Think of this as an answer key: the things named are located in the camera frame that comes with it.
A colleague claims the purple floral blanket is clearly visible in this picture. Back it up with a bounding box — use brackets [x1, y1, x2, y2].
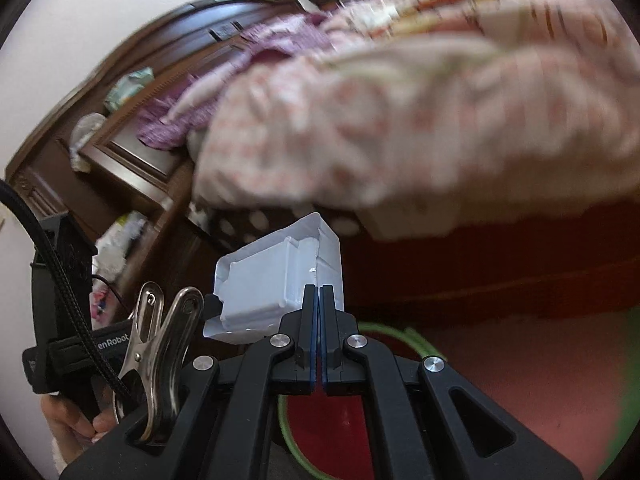
[137, 12, 341, 151]

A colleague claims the metal spring clip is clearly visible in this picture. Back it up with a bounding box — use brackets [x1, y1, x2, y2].
[112, 282, 206, 446]

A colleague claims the white plastic bag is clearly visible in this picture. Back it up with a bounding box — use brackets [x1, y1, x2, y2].
[69, 112, 108, 173]

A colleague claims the red bed skirt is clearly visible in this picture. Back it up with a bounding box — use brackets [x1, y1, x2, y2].
[340, 200, 640, 321]

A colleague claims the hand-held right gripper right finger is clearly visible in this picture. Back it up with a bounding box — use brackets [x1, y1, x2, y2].
[320, 284, 586, 480]

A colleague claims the dark wooden headboard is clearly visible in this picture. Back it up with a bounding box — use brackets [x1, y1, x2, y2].
[5, 0, 301, 241]

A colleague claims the black braided cable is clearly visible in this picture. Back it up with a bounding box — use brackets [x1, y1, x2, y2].
[0, 179, 133, 401]

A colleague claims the pink printed quilt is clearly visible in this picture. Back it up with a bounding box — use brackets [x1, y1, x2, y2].
[192, 0, 640, 241]

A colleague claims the green white packet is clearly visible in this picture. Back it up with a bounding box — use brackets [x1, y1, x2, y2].
[105, 67, 156, 111]

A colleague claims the brown polka dot sheet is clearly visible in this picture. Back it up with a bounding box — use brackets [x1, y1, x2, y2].
[187, 200, 361, 256]

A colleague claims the person's left hand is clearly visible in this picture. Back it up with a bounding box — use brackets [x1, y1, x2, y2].
[42, 392, 121, 476]

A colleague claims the white plastic tray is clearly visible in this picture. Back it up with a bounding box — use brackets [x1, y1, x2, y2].
[202, 212, 346, 346]

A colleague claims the red bin with green rim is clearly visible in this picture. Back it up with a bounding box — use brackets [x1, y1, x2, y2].
[275, 322, 443, 480]

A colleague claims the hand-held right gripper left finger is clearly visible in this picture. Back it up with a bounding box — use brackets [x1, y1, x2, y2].
[60, 284, 318, 480]

